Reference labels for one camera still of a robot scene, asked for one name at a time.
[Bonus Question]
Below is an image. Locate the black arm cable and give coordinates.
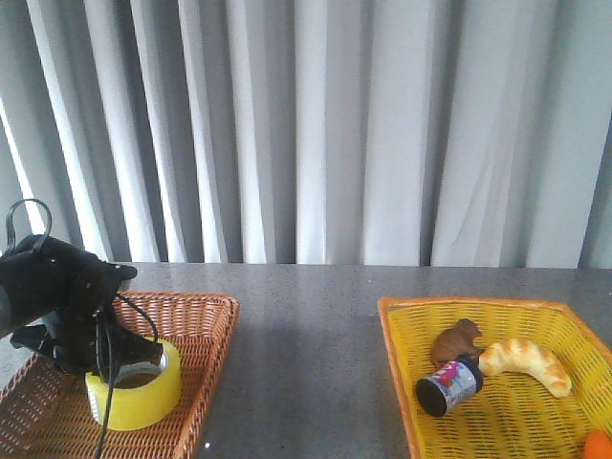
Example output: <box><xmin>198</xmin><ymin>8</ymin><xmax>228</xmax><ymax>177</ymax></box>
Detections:
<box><xmin>3</xmin><ymin>198</ymin><xmax>160</xmax><ymax>459</ymax></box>

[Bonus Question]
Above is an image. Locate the brown wicker basket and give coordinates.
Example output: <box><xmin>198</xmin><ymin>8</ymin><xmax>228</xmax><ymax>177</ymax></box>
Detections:
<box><xmin>1</xmin><ymin>292</ymin><xmax>240</xmax><ymax>458</ymax></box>

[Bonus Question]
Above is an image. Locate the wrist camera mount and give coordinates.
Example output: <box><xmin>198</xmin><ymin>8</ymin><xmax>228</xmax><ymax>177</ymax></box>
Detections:
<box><xmin>109</xmin><ymin>264</ymin><xmax>138</xmax><ymax>290</ymax></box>

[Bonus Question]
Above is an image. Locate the grey pleated curtain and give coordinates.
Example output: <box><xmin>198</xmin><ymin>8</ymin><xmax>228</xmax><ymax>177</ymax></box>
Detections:
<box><xmin>1</xmin><ymin>1</ymin><xmax>611</xmax><ymax>269</ymax></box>

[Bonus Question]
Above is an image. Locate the yellow packing tape roll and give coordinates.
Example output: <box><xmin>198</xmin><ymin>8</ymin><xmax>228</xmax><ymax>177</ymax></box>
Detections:
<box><xmin>84</xmin><ymin>339</ymin><xmax>183</xmax><ymax>431</ymax></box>

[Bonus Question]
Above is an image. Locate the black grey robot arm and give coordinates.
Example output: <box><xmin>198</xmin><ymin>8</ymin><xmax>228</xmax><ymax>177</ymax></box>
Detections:
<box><xmin>1</xmin><ymin>235</ymin><xmax>164</xmax><ymax>380</ymax></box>

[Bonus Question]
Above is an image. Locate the small labelled dark jar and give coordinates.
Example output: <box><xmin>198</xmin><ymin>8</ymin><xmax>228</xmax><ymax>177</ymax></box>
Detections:
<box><xmin>415</xmin><ymin>355</ymin><xmax>484</xmax><ymax>417</ymax></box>

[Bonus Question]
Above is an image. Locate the yellow plastic woven basket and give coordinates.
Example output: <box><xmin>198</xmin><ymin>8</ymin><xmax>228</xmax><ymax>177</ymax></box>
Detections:
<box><xmin>379</xmin><ymin>297</ymin><xmax>611</xmax><ymax>458</ymax></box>

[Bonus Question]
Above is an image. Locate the orange fruit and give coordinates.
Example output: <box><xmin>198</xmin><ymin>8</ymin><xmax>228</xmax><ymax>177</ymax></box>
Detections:
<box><xmin>581</xmin><ymin>429</ymin><xmax>612</xmax><ymax>459</ymax></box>

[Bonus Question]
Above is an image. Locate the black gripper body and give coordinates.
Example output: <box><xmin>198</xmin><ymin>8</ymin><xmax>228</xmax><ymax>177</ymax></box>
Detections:
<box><xmin>11</xmin><ymin>306</ymin><xmax>163</xmax><ymax>378</ymax></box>

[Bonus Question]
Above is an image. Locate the brown toy bear figurine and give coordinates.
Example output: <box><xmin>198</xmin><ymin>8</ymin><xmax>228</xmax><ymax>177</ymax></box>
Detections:
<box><xmin>430</xmin><ymin>318</ymin><xmax>483</xmax><ymax>366</ymax></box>

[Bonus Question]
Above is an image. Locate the toy croissant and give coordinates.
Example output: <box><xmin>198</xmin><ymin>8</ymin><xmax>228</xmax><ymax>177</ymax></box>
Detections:
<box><xmin>478</xmin><ymin>338</ymin><xmax>572</xmax><ymax>398</ymax></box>

